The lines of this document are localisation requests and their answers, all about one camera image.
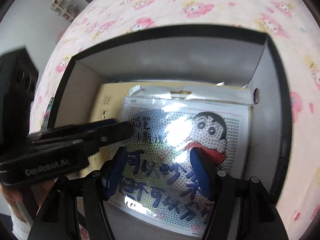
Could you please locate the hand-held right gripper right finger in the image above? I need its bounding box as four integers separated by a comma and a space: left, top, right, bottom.
189, 147, 289, 240

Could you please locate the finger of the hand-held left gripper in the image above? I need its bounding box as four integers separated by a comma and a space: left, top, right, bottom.
32, 121, 134, 148
39, 118, 118, 135

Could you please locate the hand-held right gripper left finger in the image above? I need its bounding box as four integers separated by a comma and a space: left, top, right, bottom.
27, 147, 128, 240

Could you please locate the beige box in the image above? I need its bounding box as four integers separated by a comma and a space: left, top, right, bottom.
75, 81, 252, 220

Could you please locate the cartoon bead sheet packet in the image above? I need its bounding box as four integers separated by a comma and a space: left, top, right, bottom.
110, 84, 254, 232

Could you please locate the black cardboard box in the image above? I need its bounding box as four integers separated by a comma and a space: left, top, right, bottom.
46, 24, 293, 240

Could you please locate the person's left hand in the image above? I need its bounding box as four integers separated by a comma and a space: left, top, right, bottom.
0, 177, 57, 209

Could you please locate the white storage shelf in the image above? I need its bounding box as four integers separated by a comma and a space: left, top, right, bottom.
49, 0, 81, 22

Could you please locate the pink printed blanket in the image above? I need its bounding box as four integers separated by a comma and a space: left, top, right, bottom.
29, 0, 320, 240

